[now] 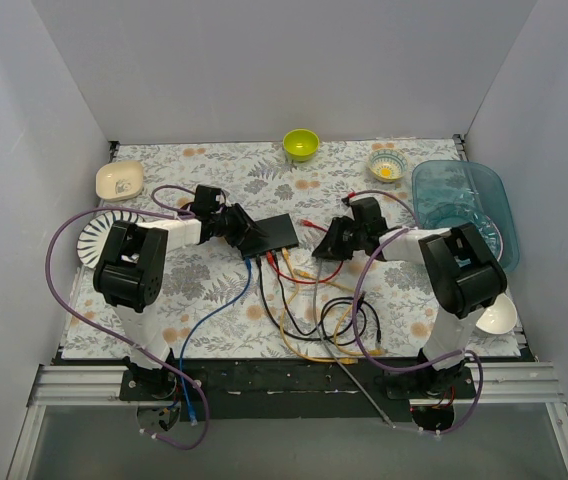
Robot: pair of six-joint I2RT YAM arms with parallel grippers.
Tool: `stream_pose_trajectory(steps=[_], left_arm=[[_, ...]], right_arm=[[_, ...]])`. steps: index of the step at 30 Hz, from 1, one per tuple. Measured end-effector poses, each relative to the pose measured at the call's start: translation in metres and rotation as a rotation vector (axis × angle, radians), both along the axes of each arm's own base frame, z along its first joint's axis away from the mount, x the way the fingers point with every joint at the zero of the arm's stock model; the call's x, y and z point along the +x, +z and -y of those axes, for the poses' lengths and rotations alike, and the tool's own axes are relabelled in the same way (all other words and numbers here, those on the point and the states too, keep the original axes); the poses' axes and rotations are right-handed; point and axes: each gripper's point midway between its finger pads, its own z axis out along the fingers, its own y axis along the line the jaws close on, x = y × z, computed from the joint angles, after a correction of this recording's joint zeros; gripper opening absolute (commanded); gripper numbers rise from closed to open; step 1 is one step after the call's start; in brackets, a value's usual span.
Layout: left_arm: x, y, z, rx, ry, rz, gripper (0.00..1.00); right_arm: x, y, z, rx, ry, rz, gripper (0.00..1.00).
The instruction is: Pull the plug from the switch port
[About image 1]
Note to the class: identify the teal glass plate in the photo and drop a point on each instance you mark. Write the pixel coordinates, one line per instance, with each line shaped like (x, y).
(449, 215)

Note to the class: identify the dark grey network switch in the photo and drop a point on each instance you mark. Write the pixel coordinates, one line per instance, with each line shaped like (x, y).
(272, 234)

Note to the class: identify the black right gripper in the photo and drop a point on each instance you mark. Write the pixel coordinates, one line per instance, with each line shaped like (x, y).
(341, 237)

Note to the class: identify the patterned yellow centre bowl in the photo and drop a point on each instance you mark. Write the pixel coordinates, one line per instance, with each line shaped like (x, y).
(387, 165)

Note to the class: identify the white bowl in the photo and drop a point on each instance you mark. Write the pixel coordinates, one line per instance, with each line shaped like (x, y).
(500, 318)

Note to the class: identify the lime green bowl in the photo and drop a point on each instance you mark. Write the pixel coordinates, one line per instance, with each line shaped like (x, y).
(300, 145)

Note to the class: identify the teal plastic tray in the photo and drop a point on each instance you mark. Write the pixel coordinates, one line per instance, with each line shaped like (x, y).
(453, 181)

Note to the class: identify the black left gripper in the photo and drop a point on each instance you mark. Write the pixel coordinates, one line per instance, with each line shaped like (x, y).
(243, 232)

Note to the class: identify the floral patterned table mat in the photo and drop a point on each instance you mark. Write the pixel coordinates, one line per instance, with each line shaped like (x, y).
(212, 305)

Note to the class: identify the blue striped white plate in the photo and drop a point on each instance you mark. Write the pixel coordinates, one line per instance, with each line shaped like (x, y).
(93, 236)

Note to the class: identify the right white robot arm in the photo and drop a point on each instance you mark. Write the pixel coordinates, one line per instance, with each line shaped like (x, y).
(464, 275)

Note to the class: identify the cream square dish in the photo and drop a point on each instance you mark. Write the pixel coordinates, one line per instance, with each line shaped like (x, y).
(119, 181)

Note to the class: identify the aluminium frame rail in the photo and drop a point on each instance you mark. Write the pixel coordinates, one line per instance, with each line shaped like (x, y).
(496, 381)

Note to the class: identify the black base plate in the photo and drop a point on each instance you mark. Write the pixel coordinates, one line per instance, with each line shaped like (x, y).
(288, 389)

